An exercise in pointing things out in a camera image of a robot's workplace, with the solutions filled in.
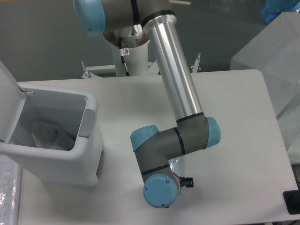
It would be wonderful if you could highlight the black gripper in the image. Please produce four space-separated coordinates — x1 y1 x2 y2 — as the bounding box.
179 176 194 190

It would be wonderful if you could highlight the clear plastic water bottle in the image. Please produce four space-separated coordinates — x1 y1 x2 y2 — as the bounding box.
169 156 185 177

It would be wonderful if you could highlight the white green wrapper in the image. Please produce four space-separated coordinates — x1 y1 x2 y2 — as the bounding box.
30 120 75 151

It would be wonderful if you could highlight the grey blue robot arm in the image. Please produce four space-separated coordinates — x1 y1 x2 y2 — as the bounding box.
73 0 221 208

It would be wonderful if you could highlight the white trash can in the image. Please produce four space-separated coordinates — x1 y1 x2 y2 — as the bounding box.
0 65 104 187

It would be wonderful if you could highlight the black device at edge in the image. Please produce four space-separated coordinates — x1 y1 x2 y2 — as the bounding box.
283 190 300 215

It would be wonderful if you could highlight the paper sheet in sleeve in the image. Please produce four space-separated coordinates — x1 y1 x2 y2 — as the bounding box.
0 155 22 225

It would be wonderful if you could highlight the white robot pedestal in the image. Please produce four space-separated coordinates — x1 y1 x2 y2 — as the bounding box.
111 41 149 76

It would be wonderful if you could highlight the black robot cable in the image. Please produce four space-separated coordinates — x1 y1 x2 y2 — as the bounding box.
118 37 131 77

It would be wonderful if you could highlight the white metal base frame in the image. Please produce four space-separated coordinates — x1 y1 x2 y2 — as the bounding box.
82 53 202 78

